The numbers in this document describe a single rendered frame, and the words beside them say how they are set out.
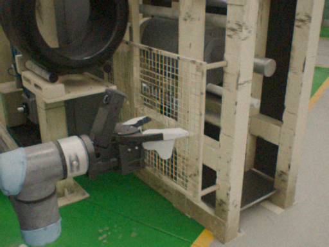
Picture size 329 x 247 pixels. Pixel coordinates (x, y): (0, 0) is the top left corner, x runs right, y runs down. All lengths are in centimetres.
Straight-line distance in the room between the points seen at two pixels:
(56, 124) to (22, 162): 163
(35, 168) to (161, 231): 158
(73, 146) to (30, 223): 16
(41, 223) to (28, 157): 13
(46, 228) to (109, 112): 24
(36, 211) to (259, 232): 169
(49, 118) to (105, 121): 157
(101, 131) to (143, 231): 153
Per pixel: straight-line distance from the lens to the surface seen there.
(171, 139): 75
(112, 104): 73
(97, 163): 75
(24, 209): 73
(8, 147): 81
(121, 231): 223
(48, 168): 69
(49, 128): 231
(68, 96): 187
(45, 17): 217
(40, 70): 193
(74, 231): 227
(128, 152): 75
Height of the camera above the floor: 138
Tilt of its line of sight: 23 degrees down
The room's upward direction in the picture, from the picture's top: straight up
